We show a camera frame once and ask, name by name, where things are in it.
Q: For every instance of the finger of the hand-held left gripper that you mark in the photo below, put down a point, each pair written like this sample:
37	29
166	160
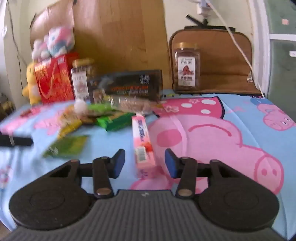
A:
16	141

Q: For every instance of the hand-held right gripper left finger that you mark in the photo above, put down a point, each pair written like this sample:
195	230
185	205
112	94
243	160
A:
119	162

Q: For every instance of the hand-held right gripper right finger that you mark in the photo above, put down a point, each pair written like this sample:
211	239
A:
171	164

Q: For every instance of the long pink snack box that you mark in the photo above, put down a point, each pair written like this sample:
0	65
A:
141	139

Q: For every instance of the bright green snack packet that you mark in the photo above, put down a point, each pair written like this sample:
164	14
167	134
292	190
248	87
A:
113	121

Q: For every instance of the dark green packet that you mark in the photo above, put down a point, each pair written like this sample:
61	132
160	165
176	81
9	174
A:
67	146

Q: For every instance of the yellow peanut packet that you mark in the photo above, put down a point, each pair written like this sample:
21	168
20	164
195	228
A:
68	125

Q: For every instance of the clear biscuit bag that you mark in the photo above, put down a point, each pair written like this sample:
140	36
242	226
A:
129	104

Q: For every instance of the black printed cardboard box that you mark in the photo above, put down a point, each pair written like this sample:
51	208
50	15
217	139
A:
129	83

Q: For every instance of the printed blanket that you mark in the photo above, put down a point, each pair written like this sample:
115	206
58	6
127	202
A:
208	139

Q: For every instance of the yellow plush duck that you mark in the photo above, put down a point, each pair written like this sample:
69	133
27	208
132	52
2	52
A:
31	88

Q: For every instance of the red gift bag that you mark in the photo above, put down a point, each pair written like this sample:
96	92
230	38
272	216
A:
53	78

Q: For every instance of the mixed nut jar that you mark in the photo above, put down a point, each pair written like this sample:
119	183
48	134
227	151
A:
81	81

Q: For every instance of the pecan jar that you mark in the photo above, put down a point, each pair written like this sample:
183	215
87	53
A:
186	69

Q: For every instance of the pastel plush toy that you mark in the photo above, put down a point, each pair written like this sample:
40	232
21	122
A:
57	39

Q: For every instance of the wood pattern board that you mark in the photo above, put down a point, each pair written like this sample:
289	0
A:
120	34

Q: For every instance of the black tape strip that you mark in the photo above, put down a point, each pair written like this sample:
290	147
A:
194	20

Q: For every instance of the white power strip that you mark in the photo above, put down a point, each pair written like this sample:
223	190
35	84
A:
203	7

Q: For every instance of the white window frame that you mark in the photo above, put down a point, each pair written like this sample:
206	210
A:
263	34

